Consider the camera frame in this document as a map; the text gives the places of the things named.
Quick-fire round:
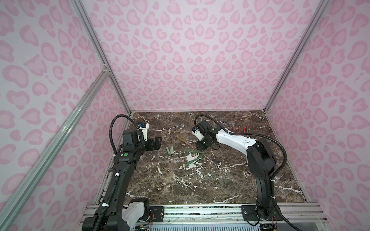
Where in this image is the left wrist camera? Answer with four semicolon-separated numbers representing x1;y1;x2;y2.
137;122;149;141

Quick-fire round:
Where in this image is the green pen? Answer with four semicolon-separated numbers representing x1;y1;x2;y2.
184;150;204;154
184;156;203;167

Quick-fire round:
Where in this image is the brown pen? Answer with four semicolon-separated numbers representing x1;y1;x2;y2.
177;137;193;147

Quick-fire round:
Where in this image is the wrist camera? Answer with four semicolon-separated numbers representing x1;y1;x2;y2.
192;127;204;141
137;122;149;141

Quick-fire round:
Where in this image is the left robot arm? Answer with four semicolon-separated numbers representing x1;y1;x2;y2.
82;129;162;231

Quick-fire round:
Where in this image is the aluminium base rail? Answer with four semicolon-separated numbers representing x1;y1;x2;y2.
132;203;331;231

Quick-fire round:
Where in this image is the green pen front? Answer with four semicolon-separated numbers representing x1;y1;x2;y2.
184;156;203;167

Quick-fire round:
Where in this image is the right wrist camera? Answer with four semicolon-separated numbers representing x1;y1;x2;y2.
192;127;204;141

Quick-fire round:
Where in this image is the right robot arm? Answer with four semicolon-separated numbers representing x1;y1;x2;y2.
192;120;277;220

